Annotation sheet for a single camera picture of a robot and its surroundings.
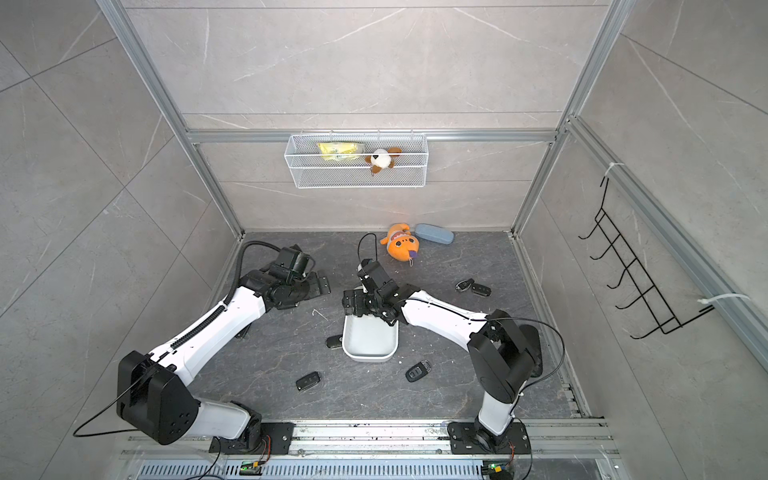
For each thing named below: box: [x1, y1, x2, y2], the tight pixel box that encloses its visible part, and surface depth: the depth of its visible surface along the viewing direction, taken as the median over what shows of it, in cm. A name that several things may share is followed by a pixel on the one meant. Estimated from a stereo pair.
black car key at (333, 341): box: [326, 334, 343, 350], surface depth 92 cm
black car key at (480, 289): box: [471, 284, 492, 297], surface depth 103 cm
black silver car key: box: [405, 359, 431, 382], surface depth 85 cm
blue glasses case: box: [414, 224, 455, 245], surface depth 120 cm
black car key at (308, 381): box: [295, 371, 321, 391], surface depth 83 cm
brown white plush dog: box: [364, 147, 403, 175], surface depth 87 cm
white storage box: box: [342, 314, 400, 362], surface depth 94 cm
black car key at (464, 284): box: [455, 278, 475, 291], surface depth 106 cm
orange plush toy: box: [379, 223, 420, 262], surface depth 108 cm
